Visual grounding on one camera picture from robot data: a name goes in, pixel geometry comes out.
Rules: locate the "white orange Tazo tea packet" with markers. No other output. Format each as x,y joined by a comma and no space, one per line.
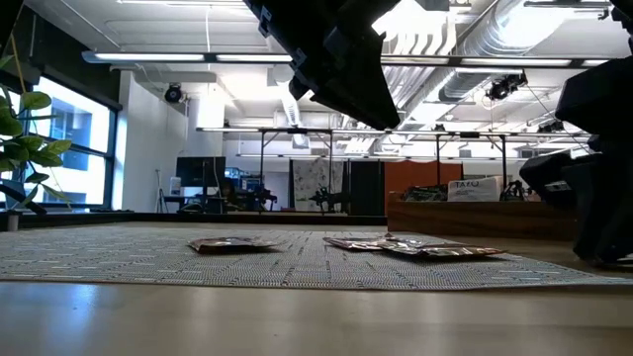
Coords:
475,190

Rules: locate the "grey woven placemat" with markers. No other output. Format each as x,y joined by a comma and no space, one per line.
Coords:
148,262

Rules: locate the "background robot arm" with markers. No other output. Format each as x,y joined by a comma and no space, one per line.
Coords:
326,198

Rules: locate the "black cabinet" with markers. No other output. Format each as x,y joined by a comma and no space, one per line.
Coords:
366,188

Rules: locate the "silver ventilation duct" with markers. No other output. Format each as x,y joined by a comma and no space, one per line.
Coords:
494,29

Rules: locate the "orange partition wall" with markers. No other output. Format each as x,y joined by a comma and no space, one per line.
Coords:
420,175

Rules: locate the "green potted plant white pot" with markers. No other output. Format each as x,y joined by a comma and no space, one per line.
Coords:
29,148

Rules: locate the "silver brown snack packet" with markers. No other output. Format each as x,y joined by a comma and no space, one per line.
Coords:
230,244

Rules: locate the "large window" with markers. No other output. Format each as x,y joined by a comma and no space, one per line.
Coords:
74,148

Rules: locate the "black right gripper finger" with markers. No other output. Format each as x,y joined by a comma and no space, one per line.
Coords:
603,237

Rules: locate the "black overhead gantry frame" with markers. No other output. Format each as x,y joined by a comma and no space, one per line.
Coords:
232,129

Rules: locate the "black ceiling mounted camera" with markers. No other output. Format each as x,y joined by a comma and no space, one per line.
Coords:
504,86

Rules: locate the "patterned white curtain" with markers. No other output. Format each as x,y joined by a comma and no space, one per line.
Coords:
316,173

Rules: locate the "dark foil tea packet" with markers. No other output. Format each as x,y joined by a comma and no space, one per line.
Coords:
425,194

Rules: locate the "black background monitor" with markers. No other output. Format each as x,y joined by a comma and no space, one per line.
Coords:
200,170

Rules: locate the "black ceiling speaker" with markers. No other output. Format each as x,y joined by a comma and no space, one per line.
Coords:
173,93

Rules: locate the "black aluminium table frame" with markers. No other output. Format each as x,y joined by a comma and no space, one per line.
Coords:
198,218

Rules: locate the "ceiling light strip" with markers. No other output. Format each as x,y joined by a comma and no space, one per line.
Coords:
148,57

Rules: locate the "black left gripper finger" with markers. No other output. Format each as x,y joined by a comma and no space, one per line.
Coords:
351,84

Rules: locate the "wooden tea organizer box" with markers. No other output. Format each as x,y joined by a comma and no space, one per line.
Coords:
470,220

